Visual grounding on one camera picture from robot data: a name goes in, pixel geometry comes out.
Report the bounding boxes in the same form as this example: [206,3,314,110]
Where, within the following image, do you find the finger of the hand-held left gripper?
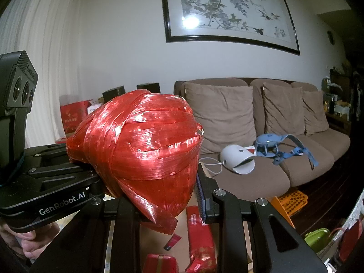
[27,164,101,192]
[24,144,70,168]

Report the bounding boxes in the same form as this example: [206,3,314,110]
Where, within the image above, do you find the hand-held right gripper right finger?
[196,163,327,273]

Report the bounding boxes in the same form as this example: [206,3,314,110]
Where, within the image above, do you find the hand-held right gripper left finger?
[30,196,143,273]

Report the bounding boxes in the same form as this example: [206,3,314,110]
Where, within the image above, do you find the brown cardboard box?
[139,205,221,273]

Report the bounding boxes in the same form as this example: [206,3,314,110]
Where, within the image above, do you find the long red foil packet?
[185,205,217,273]

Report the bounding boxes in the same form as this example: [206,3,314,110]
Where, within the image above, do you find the red cosmetic tube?
[163,233,182,251]

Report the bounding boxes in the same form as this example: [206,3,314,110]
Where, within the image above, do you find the red rounded tin floral sleeve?
[142,253,179,273]

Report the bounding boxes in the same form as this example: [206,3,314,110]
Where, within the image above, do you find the red plastic ribbon ball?
[66,89,205,236]

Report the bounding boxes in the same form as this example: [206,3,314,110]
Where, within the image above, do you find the person's left hand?
[0,222,37,266]

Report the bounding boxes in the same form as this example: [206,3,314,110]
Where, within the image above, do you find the red patterned gift box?
[60,100,93,135]

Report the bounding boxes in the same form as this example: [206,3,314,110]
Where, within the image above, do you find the white domed device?
[219,144,256,175]

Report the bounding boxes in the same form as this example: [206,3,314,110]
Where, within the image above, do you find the beige sofa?
[173,77,351,202]

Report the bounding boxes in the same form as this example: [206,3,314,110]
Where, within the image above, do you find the white curtain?
[0,0,94,148]

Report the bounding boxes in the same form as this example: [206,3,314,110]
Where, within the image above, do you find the large beige cushion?
[183,82,256,154]

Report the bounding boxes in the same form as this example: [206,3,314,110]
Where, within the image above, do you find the orange plastic crate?
[270,189,309,228]

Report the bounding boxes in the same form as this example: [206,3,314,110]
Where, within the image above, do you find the green plastic container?
[304,227,331,248]

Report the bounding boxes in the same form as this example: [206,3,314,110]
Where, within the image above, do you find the medium beige cushion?
[262,82,306,137]

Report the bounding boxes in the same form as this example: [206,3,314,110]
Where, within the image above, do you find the small beige cushion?
[302,90,330,136]

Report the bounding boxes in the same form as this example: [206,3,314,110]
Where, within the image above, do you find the red glossy bag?
[340,222,363,262]

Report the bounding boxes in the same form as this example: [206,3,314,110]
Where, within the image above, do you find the dark cluttered shelf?
[323,60,364,126]

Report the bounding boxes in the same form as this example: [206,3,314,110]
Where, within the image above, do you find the framed ink painting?
[160,0,301,56]

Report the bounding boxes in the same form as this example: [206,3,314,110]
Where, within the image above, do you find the white cable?
[199,156,224,177]

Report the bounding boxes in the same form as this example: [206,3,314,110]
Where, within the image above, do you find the blue strap harness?
[254,133,319,169]

